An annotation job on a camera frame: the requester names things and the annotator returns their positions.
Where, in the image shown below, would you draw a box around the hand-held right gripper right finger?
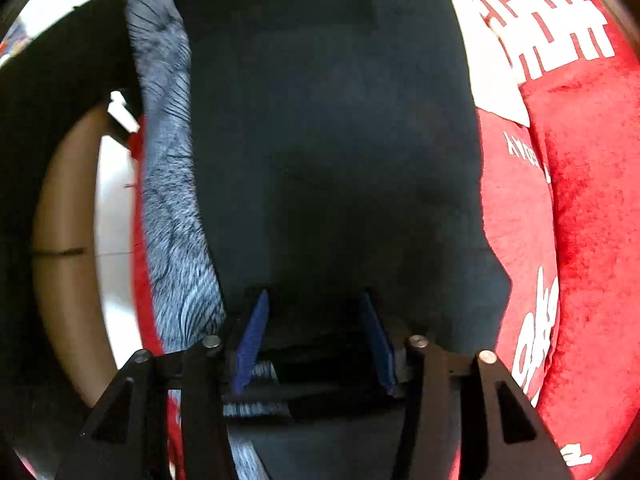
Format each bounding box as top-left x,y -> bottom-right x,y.
359,290 -> 573,480

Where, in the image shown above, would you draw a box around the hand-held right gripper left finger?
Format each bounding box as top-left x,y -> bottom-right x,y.
54,287 -> 272,480

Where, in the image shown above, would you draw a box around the black pants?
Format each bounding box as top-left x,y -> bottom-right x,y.
160,0 -> 512,480

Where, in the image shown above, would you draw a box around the blue leaf-pattern fabric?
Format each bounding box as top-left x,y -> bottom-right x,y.
124,0 -> 293,480

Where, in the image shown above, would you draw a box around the brown wooden board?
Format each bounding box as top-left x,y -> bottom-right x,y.
31,102 -> 118,408

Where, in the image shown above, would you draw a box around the red velvet quilt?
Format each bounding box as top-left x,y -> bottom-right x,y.
439,0 -> 640,480

